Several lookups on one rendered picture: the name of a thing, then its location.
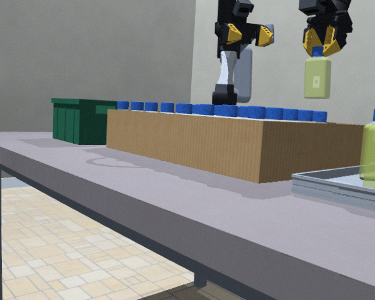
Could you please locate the brown cardboard carton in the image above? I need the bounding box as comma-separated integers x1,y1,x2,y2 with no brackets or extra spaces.
106,109,365,183

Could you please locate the green crate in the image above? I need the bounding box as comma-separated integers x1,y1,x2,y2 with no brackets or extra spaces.
51,98,117,145

